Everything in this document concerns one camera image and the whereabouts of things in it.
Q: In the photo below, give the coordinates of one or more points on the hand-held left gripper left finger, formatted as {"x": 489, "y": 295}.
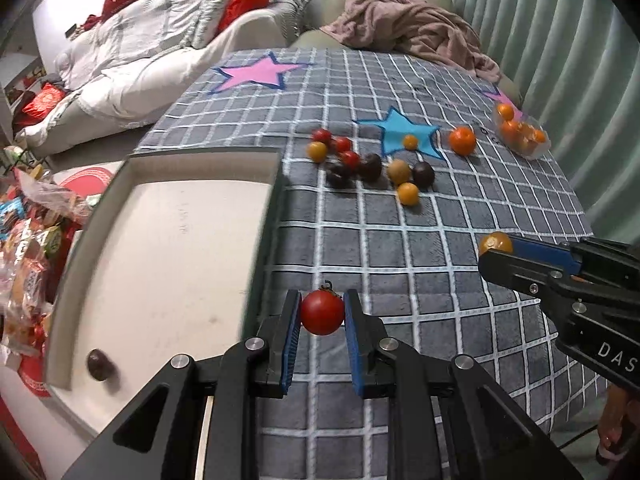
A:
{"x": 291, "y": 340}

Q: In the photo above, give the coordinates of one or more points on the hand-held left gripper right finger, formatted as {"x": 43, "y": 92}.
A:
{"x": 356, "y": 345}

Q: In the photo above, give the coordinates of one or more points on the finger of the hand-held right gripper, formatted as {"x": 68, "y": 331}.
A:
{"x": 510, "y": 267}
{"x": 545, "y": 256}

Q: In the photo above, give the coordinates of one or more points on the red cherry tomato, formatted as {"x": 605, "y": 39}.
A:
{"x": 322, "y": 314}
{"x": 321, "y": 135}
{"x": 350, "y": 159}
{"x": 342, "y": 144}

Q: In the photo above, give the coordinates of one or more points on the white tray with dark rim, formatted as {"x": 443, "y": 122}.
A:
{"x": 165, "y": 260}

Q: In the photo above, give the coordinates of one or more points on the dark passion fruit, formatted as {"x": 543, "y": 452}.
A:
{"x": 370, "y": 166}
{"x": 423, "y": 174}
{"x": 100, "y": 366}
{"x": 340, "y": 176}

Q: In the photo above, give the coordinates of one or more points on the person's right hand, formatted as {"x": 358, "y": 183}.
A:
{"x": 611, "y": 425}

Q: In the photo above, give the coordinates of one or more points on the grey checkered star blanket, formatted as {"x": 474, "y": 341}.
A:
{"x": 400, "y": 260}

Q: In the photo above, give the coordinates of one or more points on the clear plastic fruit container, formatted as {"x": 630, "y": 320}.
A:
{"x": 530, "y": 150}

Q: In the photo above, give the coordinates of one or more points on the orange mandarin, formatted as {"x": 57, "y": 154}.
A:
{"x": 461, "y": 140}
{"x": 511, "y": 130}
{"x": 539, "y": 136}
{"x": 504, "y": 111}

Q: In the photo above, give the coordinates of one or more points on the tan round fruit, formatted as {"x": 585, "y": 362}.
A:
{"x": 398, "y": 171}

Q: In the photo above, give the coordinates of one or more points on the small yellow cherry tomato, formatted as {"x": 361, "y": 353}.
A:
{"x": 411, "y": 142}

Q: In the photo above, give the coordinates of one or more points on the pale green curtain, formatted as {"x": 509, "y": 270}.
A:
{"x": 550, "y": 35}

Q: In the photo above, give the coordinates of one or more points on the pink crumpled cloth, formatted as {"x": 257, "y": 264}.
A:
{"x": 420, "y": 25}

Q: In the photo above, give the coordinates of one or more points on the pile of snack packets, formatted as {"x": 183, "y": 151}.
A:
{"x": 35, "y": 250}

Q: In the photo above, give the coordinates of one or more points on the white quilt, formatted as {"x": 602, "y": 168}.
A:
{"x": 150, "y": 60}

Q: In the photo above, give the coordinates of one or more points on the plain red pillow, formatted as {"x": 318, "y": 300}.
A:
{"x": 242, "y": 2}

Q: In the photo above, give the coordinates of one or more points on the red patterned cushion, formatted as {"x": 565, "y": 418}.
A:
{"x": 42, "y": 102}

